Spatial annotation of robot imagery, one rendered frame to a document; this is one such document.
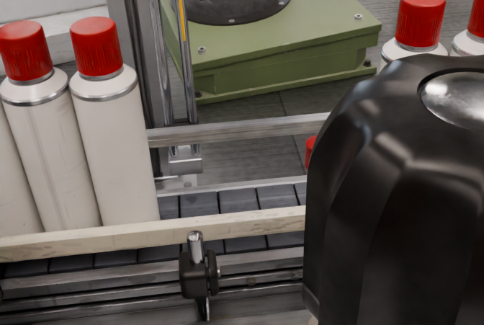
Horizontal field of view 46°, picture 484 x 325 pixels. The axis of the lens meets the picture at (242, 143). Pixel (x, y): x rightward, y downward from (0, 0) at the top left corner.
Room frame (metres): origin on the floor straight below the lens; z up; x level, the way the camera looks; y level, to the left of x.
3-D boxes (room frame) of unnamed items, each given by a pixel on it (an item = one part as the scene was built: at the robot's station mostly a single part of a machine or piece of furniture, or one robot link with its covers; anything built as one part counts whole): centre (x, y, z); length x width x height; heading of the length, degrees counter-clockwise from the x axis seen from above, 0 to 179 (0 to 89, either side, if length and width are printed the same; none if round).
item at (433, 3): (0.40, -0.14, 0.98); 0.05 x 0.05 x 0.20
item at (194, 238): (0.30, 0.04, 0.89); 0.03 x 0.03 x 0.12; 5
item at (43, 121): (0.38, 0.16, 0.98); 0.05 x 0.05 x 0.20
